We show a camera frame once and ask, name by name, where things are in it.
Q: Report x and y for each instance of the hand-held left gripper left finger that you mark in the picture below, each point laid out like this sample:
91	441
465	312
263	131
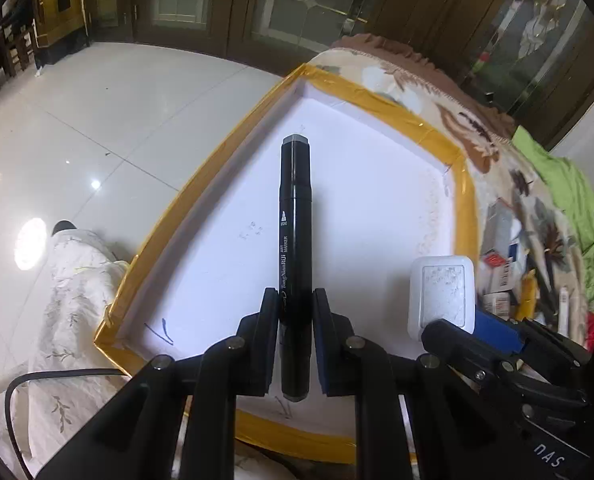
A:
269	312

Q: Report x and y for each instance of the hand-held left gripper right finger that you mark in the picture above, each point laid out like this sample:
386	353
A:
319	312

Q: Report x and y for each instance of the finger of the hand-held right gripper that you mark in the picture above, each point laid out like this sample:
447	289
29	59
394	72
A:
497	332
447	335

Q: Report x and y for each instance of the white plastic case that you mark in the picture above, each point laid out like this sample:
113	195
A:
442	285

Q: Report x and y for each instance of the black marker grey ends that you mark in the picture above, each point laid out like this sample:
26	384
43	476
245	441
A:
294	220

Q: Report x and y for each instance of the white box yellow taped rim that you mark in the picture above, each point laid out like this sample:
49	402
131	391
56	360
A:
367	200

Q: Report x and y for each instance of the red label small box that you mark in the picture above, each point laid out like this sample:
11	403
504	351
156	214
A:
497	272

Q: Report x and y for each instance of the white tube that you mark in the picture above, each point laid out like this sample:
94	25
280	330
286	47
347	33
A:
563	307

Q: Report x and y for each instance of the grey rectangular box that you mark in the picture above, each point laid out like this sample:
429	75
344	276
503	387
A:
502	225

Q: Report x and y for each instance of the person's leg floral pants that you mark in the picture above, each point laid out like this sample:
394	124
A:
72	300

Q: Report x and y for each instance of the leaf printed beige blanket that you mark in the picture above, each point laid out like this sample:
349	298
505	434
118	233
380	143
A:
427	90

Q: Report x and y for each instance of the glass display cabinet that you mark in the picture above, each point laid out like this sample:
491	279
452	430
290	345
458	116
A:
542	45

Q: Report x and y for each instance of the wooden door glass panels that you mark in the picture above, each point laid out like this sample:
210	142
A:
257	0

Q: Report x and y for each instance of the dark wooden chairs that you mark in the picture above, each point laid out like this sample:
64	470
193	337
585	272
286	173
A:
7	45

